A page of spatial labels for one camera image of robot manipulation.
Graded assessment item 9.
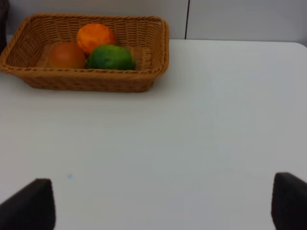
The dark brown wicker basket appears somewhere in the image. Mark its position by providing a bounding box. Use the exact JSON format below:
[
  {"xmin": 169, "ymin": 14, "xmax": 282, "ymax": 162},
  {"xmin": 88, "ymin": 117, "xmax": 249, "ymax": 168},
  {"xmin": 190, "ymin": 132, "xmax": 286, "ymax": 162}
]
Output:
[{"xmin": 0, "ymin": 0, "xmax": 10, "ymax": 53}]

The red orange peach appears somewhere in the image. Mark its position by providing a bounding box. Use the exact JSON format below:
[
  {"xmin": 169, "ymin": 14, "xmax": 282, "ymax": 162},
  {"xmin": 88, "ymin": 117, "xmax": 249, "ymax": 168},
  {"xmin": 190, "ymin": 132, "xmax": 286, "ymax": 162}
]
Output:
[{"xmin": 48, "ymin": 42, "xmax": 86, "ymax": 69}]

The orange wicker basket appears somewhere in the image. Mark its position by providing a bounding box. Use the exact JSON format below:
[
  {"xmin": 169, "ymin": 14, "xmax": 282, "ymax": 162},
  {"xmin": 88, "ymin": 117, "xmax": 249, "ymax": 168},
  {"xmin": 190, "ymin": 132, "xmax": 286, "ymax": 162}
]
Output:
[{"xmin": 0, "ymin": 13, "xmax": 169, "ymax": 92}]

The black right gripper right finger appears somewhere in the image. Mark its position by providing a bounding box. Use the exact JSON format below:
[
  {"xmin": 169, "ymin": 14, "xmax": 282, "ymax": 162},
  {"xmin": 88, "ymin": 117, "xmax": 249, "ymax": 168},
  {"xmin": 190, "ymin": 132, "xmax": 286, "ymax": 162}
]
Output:
[{"xmin": 271, "ymin": 172, "xmax": 307, "ymax": 230}]

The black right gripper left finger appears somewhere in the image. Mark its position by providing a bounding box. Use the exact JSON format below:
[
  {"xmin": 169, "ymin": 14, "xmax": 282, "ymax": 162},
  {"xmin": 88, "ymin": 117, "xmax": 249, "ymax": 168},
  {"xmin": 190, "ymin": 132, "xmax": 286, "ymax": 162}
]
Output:
[{"xmin": 0, "ymin": 179, "xmax": 56, "ymax": 230}]

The orange mandarin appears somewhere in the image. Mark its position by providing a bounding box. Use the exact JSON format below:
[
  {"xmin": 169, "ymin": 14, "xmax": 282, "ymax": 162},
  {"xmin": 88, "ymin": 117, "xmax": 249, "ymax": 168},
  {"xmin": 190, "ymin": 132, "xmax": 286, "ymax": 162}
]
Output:
[{"xmin": 77, "ymin": 23, "xmax": 116, "ymax": 55}]

